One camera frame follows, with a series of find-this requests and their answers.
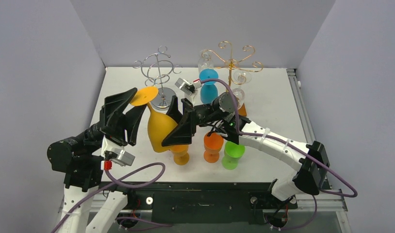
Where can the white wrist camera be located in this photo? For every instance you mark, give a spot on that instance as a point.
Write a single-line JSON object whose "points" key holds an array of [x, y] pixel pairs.
{"points": [[190, 90], [116, 153]]}

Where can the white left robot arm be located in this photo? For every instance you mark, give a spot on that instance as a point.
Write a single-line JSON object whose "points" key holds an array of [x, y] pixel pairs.
{"points": [[80, 157]]}

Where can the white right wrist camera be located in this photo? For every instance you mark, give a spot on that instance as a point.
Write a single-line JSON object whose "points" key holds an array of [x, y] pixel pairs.
{"points": [[190, 90]]}

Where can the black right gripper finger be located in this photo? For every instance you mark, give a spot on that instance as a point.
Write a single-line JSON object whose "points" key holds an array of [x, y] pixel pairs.
{"points": [[184, 131], [173, 110]]}

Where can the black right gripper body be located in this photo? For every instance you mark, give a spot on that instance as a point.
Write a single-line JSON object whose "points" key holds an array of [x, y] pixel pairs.
{"points": [[191, 118]]}

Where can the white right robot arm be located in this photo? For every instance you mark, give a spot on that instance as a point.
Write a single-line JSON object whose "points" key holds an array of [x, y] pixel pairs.
{"points": [[308, 161]]}

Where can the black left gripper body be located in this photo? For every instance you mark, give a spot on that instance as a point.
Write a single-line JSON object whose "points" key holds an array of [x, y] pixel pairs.
{"points": [[92, 134]]}

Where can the yellow wine glass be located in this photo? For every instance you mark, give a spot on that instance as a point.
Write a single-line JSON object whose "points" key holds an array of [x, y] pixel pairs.
{"points": [[159, 125], [180, 154]]}

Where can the orange plastic wine glass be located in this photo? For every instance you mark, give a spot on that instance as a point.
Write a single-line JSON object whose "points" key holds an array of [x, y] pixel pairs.
{"points": [[213, 144]]}

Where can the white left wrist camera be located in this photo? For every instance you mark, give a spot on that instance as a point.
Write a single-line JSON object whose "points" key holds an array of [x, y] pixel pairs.
{"points": [[116, 153]]}

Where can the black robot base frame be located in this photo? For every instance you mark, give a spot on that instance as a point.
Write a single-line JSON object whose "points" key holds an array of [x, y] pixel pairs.
{"points": [[200, 203]]}

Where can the green plastic wine glass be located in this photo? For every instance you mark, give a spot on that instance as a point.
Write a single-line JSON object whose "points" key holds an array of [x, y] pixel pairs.
{"points": [[232, 154]]}

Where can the silver wire glass rack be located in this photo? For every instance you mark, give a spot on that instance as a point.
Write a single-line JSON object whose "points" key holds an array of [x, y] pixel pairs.
{"points": [[157, 69]]}

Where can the clear patterned wine glass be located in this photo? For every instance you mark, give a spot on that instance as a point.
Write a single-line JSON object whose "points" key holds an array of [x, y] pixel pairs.
{"points": [[205, 60]]}

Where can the gold wire glass rack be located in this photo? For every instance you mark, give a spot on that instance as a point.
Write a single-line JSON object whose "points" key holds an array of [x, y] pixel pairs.
{"points": [[232, 65]]}

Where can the blue plastic wine glass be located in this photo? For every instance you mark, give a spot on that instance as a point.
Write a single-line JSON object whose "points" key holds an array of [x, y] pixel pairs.
{"points": [[209, 91]]}

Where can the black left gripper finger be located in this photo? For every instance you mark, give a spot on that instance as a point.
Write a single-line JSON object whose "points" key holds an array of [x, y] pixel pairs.
{"points": [[113, 122], [132, 122]]}

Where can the clear small wine glass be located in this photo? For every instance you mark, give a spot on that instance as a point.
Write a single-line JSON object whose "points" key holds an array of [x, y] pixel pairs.
{"points": [[239, 79]]}

